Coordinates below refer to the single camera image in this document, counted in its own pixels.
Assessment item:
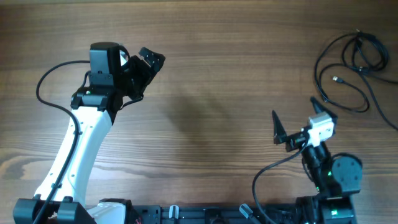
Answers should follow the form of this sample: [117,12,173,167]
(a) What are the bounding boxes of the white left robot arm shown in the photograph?
[13,42,165,223]

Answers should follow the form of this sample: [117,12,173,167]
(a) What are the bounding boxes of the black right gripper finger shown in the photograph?
[310,96,338,124]
[272,110,287,144]

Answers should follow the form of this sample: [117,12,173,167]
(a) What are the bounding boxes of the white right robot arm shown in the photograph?
[266,98,363,223]

